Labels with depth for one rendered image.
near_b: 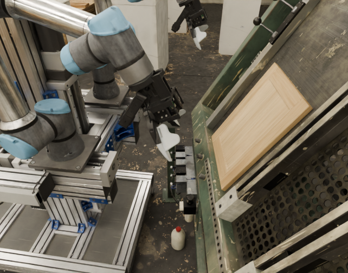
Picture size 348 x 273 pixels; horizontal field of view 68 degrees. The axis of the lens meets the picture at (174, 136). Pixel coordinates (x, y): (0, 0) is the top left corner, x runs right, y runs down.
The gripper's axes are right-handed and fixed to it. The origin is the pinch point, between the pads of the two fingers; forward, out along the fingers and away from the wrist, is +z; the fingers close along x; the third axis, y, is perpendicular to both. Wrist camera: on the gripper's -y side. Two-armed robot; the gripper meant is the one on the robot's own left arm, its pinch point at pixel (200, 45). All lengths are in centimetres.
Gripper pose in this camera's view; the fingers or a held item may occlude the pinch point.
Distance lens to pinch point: 127.8
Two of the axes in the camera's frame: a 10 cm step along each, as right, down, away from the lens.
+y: 8.7, -2.8, -4.1
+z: 4.6, 7.4, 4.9
